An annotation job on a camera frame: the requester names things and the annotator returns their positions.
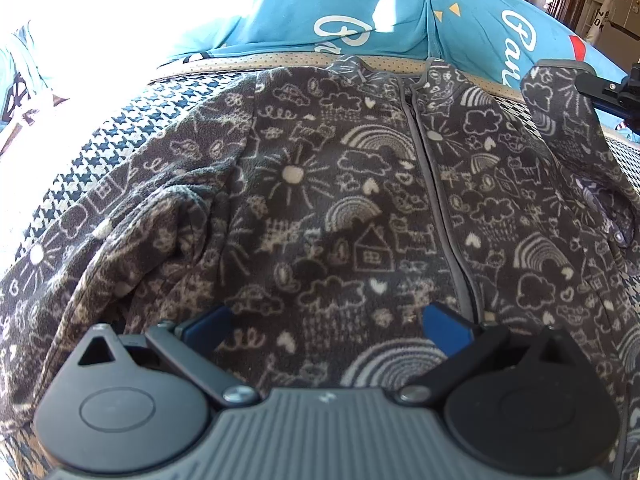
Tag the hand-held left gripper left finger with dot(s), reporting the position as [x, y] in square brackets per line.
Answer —
[210, 327]

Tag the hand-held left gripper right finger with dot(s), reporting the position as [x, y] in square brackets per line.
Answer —
[445, 332]

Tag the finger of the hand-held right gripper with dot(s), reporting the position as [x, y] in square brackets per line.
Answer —
[597, 85]
[610, 112]

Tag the grey doodle-print fleece jacket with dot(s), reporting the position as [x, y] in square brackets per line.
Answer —
[350, 220]

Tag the houndstooth sofa seat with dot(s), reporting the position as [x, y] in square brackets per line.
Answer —
[125, 130]

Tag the blue printed sofa back cover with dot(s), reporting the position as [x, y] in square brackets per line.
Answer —
[390, 5]

